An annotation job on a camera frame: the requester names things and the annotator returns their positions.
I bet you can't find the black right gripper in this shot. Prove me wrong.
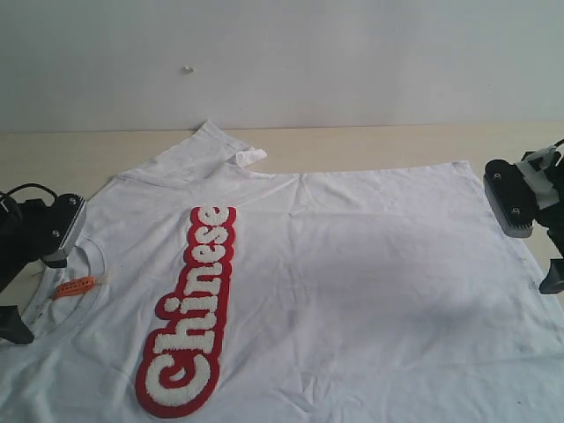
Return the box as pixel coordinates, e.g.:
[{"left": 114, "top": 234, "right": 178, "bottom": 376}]
[{"left": 531, "top": 175, "right": 564, "bottom": 294}]

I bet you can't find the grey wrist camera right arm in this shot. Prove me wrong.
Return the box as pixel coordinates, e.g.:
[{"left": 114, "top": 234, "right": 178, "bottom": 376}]
[{"left": 483, "top": 160, "right": 537, "bottom": 239}]

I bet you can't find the white t-shirt red lettering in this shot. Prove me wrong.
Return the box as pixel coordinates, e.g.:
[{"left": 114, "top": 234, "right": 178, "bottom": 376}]
[{"left": 1, "top": 122, "right": 563, "bottom": 422}]

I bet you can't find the orange label tag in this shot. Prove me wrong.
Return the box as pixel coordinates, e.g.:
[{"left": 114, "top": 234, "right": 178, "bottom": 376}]
[{"left": 50, "top": 276, "right": 97, "bottom": 301}]

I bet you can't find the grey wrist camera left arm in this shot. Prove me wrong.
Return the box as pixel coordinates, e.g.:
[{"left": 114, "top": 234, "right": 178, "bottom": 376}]
[{"left": 41, "top": 193, "right": 86, "bottom": 269}]

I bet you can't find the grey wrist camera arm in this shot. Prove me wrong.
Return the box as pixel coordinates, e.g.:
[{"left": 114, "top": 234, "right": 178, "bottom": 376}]
[
  {"left": 41, "top": 193, "right": 86, "bottom": 269},
  {"left": 483, "top": 160, "right": 537, "bottom": 239}
]

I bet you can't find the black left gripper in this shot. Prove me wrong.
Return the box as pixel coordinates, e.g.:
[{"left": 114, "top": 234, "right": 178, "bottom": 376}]
[{"left": 0, "top": 198, "right": 66, "bottom": 345}]

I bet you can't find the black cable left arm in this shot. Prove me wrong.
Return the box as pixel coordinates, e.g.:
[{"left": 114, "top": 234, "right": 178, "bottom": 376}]
[{"left": 0, "top": 182, "right": 58, "bottom": 206}]

